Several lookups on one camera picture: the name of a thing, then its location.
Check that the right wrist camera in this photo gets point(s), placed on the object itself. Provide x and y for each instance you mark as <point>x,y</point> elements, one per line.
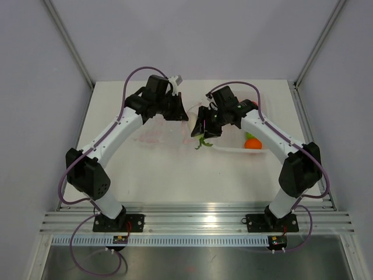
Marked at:
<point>212,104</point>

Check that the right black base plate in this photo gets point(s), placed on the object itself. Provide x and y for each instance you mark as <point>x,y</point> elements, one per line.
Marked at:
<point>261,223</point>

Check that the aluminium rail frame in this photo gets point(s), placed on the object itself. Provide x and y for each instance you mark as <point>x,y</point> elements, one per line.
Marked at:
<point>204,218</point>

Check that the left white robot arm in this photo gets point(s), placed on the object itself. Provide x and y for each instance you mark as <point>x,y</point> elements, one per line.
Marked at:
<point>86,167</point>

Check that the white plastic basket tray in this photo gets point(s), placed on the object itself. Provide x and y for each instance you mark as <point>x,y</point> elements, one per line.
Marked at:
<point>233,139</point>

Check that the circuit board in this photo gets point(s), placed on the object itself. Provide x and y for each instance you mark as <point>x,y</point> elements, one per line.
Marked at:
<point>278,241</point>
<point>120,239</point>

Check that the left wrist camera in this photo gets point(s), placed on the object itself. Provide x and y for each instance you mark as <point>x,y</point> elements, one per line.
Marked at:
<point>175,80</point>

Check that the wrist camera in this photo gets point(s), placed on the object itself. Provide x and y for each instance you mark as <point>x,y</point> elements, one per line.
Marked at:
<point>175,80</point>
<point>212,104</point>

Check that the white radish with leaves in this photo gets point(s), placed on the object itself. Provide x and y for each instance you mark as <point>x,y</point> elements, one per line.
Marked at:
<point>199,138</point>

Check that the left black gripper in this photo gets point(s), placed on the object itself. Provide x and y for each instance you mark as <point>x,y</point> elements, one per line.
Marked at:
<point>179,114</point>

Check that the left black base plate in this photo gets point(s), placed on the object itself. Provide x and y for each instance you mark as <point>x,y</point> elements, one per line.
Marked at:
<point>132,223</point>

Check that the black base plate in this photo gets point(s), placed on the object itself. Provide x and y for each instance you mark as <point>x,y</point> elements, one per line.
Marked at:
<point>132,223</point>
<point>261,223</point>

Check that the clear zip top bag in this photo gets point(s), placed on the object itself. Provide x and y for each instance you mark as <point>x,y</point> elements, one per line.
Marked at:
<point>158,131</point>

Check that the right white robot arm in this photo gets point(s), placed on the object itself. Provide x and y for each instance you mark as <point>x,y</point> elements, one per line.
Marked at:
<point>300,162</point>

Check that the white slotted cable duct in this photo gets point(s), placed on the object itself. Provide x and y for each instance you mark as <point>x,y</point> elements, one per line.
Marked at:
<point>163,241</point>

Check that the orange carrot with green top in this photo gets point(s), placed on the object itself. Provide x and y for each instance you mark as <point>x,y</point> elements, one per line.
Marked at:
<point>252,142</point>

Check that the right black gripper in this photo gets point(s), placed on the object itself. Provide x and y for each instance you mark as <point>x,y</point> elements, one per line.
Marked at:
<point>211,132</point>

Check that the right circuit board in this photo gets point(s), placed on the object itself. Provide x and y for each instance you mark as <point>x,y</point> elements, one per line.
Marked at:
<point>278,241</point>

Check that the left circuit board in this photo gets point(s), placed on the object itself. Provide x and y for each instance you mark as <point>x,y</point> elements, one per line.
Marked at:
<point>120,239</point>

